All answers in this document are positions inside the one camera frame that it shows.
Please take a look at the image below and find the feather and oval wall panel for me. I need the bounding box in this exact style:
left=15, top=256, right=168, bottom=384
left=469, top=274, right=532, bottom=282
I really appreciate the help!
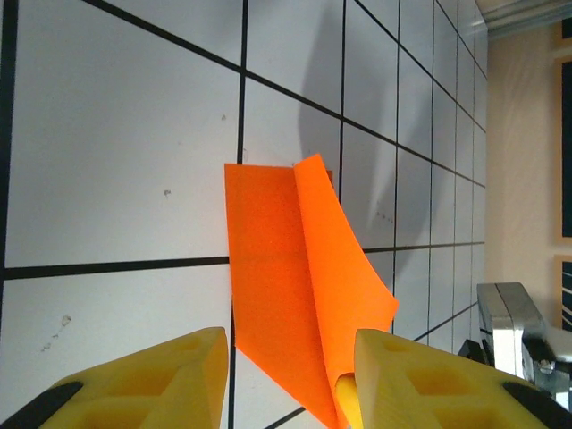
left=552, top=53, right=572, bottom=246

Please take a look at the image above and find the orange cloth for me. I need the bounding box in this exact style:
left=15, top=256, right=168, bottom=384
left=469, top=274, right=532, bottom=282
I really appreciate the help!
left=223, top=153, right=400, bottom=429

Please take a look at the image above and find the dark panel with leaf lines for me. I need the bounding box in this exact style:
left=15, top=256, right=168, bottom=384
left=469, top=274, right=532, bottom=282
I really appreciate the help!
left=555, top=254, right=572, bottom=334

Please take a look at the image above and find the aluminium corner post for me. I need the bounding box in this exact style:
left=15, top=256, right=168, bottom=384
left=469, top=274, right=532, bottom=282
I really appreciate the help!
left=473, top=0, right=572, bottom=36

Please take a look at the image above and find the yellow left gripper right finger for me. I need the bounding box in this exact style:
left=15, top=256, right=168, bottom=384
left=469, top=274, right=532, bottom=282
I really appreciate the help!
left=334, top=327, right=572, bottom=429

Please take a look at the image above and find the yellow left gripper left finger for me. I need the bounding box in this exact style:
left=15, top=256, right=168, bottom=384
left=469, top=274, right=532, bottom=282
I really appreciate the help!
left=8, top=326, right=230, bottom=429

